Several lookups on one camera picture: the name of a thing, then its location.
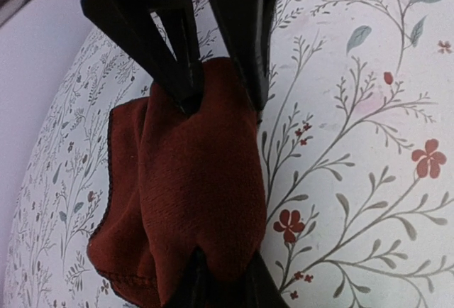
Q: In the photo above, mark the floral tablecloth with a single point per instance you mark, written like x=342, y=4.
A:
x=356, y=146

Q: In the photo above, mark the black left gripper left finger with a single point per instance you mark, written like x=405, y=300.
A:
x=192, y=289

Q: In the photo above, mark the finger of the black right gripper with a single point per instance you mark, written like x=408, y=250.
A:
x=245, y=26
x=161, y=36

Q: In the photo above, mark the dark red towel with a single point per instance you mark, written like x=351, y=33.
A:
x=177, y=183

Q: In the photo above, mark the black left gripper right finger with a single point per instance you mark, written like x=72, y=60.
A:
x=260, y=289

